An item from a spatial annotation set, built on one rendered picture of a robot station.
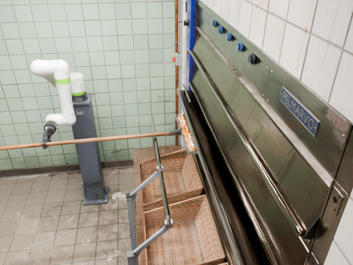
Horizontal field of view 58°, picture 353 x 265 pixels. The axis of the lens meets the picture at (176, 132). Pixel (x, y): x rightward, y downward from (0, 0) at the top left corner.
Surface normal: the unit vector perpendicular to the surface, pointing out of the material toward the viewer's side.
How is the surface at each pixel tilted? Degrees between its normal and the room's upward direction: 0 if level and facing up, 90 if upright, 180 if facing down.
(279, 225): 70
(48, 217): 0
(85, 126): 90
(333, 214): 90
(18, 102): 90
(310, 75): 90
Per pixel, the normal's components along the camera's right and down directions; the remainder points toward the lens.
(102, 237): 0.00, -0.85
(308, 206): -0.93, -0.22
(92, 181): 0.14, 0.52
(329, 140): -0.99, 0.07
